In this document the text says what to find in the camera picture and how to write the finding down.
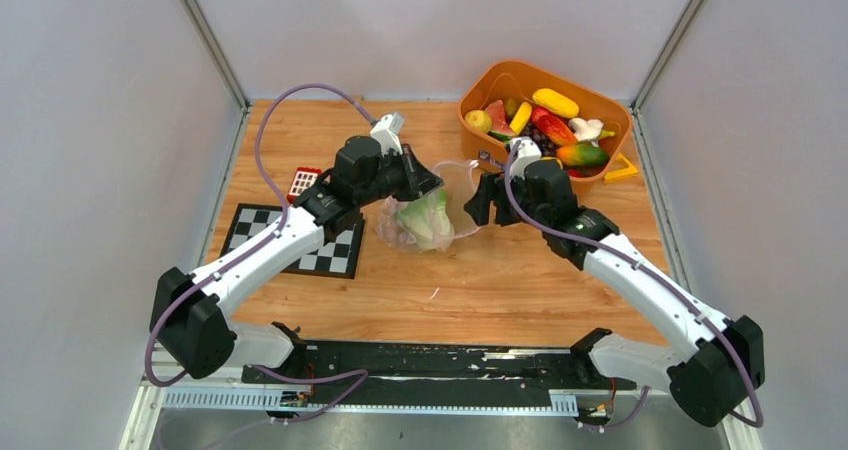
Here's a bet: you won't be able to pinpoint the dark toy grapes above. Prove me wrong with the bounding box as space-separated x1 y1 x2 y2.
520 123 559 157

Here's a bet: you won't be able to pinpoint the red toy window block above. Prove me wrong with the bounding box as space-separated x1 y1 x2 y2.
286 166 322 204

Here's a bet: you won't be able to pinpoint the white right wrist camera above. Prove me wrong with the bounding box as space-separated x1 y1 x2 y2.
505 137 542 178

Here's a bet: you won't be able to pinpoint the green toy lettuce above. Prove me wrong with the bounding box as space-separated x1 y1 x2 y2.
395 189 455 251

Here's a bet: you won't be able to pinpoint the white toy garlic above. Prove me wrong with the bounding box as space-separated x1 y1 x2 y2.
568 117 604 142

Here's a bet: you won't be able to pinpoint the orange plastic basket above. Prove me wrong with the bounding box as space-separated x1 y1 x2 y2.
457 60 633 190

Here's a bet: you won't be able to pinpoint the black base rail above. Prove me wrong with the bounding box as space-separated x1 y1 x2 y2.
275 339 636 408

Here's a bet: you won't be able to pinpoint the yellow triangular toy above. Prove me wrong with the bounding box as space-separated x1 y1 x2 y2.
603 154 640 184

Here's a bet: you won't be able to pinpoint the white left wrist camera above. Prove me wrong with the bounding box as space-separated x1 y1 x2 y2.
369 112 405 155

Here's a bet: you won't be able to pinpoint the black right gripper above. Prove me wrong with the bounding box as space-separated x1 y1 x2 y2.
464 171 549 232

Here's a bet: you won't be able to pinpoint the black white checkerboard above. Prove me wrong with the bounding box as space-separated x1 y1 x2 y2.
217 202 366 280

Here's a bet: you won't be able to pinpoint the clear zip top bag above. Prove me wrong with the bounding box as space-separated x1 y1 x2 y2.
376 160 479 253

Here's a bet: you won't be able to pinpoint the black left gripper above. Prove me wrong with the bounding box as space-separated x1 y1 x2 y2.
357 144 445 208

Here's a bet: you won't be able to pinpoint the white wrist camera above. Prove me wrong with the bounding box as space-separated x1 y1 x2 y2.
505 137 542 178
369 112 405 155

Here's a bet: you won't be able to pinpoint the toy mango green orange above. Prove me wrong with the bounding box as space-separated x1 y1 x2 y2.
556 143 610 167

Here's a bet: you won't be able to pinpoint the toy watermelon slice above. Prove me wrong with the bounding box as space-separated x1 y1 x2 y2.
484 100 516 142

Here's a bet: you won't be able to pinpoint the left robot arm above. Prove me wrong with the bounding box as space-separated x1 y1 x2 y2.
145 136 443 385

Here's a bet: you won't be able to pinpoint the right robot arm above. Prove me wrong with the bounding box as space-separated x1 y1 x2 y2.
464 160 765 428

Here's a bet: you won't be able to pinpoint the yellow toy corn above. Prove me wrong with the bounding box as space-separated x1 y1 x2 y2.
532 88 580 119

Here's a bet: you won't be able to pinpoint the red toy pepper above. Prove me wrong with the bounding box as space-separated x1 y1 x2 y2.
531 107 578 147

